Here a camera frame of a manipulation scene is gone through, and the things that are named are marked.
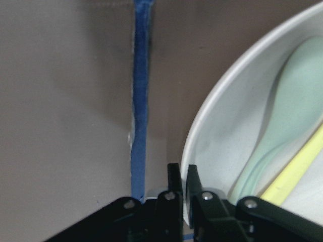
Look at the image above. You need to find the yellow plastic fork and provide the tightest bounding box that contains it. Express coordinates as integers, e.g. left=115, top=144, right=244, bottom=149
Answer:
left=260, top=126, right=322, bottom=206

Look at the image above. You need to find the white round plate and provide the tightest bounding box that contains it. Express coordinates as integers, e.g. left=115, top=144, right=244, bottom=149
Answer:
left=181, top=2, right=323, bottom=225

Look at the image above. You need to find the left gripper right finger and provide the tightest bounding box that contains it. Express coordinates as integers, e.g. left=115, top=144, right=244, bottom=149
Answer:
left=186, top=165, right=322, bottom=241

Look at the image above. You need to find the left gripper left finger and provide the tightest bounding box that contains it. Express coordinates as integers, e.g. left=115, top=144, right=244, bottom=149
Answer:
left=48, top=163, right=183, bottom=241

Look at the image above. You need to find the light green plastic spoon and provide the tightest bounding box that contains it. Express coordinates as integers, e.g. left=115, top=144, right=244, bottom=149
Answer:
left=229, top=36, right=322, bottom=204

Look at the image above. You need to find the brown paper table cover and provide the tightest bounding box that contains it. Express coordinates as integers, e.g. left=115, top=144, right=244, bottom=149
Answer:
left=1, top=1, right=315, bottom=241

